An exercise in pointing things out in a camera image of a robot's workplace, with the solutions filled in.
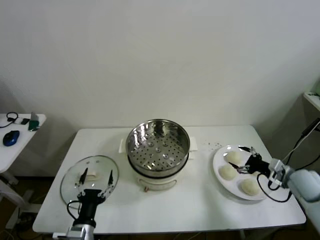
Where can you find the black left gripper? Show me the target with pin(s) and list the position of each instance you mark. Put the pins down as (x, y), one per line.
(89, 200)

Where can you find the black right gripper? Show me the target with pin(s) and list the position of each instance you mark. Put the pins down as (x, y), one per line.
(257, 165)

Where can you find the white steamed baozi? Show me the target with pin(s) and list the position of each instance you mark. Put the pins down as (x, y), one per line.
(233, 157)
(248, 187)
(227, 173)

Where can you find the round glass lid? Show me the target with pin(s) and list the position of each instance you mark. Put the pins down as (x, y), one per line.
(100, 165)

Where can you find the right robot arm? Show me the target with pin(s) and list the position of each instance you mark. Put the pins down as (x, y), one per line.
(305, 182)

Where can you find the stainless steel steamer basket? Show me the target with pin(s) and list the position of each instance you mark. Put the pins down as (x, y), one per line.
(140, 135)

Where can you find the white round plate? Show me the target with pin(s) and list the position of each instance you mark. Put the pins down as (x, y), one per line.
(233, 191)

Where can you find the white electric cooker pot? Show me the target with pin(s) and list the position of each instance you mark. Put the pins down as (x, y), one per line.
(160, 183)

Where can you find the white side table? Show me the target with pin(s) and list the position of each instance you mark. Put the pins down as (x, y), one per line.
(25, 140)

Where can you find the green and grey tool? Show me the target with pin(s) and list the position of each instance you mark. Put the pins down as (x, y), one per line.
(33, 124)

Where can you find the white shelf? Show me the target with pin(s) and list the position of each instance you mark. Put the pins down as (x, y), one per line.
(313, 101)

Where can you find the small black phone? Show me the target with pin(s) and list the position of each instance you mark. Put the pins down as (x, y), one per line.
(24, 121)

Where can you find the blue computer mouse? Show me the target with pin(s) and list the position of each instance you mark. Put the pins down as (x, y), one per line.
(11, 138)

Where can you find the small white device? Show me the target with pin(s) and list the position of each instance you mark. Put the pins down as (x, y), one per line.
(17, 121)

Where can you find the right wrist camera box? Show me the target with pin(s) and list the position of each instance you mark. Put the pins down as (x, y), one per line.
(276, 170)

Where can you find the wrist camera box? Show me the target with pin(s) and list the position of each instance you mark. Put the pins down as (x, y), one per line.
(75, 228)
(276, 170)

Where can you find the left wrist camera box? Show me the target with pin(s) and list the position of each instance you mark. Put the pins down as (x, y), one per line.
(75, 228)

